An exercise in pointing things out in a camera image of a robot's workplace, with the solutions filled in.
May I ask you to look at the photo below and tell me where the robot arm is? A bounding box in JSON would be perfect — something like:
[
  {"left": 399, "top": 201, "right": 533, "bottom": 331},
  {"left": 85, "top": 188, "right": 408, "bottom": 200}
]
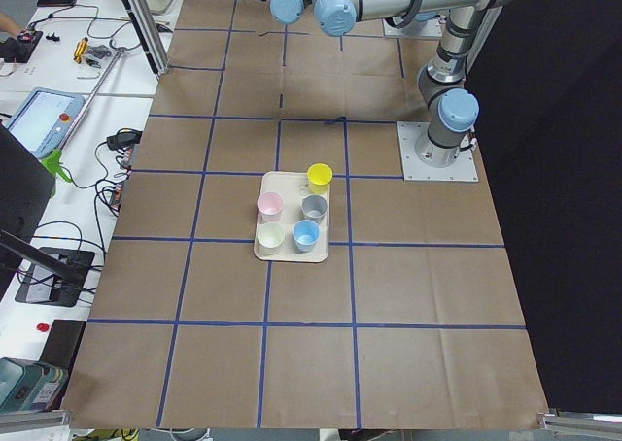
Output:
[{"left": 261, "top": 0, "right": 513, "bottom": 168}]

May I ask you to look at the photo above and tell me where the grey plastic cup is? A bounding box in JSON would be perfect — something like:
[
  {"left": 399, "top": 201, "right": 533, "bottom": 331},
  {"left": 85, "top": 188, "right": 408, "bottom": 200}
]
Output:
[{"left": 301, "top": 194, "right": 328, "bottom": 223}]

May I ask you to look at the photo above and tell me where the blue plastic cup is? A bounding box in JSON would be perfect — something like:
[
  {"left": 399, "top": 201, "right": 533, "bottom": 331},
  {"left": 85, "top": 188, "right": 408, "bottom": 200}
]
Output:
[{"left": 292, "top": 220, "right": 320, "bottom": 253}]

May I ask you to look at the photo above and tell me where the yellow plastic cup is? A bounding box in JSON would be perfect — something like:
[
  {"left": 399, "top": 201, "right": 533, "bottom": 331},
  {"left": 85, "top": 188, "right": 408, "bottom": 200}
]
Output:
[{"left": 307, "top": 162, "right": 333, "bottom": 194}]

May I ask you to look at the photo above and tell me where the pink plastic cup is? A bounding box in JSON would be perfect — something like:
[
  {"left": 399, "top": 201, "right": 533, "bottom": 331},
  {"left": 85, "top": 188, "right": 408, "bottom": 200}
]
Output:
[{"left": 257, "top": 191, "right": 284, "bottom": 223}]

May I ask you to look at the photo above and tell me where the pale green plastic cup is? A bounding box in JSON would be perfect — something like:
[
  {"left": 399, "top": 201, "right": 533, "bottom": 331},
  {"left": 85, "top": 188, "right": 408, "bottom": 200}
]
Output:
[{"left": 256, "top": 222, "right": 286, "bottom": 256}]

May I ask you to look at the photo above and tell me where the cream plastic tray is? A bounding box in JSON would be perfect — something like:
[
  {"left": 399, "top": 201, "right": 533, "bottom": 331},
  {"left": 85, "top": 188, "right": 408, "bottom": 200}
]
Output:
[{"left": 254, "top": 171, "right": 330, "bottom": 263}]

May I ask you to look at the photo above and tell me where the black power adapter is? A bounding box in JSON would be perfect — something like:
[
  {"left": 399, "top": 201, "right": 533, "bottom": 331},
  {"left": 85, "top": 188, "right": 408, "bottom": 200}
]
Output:
[{"left": 106, "top": 129, "right": 143, "bottom": 151}]

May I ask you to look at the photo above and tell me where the green spray bottle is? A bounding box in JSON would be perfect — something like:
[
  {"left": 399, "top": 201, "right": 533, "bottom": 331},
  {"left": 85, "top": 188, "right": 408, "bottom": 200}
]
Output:
[{"left": 40, "top": 149, "right": 73, "bottom": 184}]

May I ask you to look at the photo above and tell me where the yellow metal tool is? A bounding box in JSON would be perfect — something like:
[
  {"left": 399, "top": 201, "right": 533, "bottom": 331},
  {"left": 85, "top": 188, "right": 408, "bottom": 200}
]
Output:
[{"left": 73, "top": 37, "right": 88, "bottom": 64}]

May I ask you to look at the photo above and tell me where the blue teach pendant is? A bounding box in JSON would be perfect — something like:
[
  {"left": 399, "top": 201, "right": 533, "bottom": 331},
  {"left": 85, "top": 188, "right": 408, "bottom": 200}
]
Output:
[{"left": 7, "top": 87, "right": 86, "bottom": 159}]

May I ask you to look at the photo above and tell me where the black monitor base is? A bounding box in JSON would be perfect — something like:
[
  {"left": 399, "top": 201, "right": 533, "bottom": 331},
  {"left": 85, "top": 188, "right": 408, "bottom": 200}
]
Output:
[{"left": 15, "top": 247, "right": 95, "bottom": 308}]

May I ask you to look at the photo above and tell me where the black monitor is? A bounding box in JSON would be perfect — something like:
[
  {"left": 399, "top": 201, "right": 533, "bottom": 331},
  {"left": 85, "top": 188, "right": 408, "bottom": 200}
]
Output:
[{"left": 1, "top": 128, "right": 84, "bottom": 292}]

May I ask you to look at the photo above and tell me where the black smartphone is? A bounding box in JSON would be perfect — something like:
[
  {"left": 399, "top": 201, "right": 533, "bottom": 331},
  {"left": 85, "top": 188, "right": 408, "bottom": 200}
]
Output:
[{"left": 37, "top": 0, "right": 77, "bottom": 8}]

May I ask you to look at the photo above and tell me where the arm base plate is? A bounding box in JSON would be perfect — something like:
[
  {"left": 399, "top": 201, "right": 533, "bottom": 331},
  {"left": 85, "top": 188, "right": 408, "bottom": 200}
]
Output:
[
  {"left": 397, "top": 121, "right": 479, "bottom": 183},
  {"left": 383, "top": 17, "right": 442, "bottom": 41}
]

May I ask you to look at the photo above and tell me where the aluminium frame post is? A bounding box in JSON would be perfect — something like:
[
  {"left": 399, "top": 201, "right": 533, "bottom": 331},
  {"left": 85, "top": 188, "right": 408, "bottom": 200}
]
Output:
[{"left": 121, "top": 0, "right": 169, "bottom": 77}]

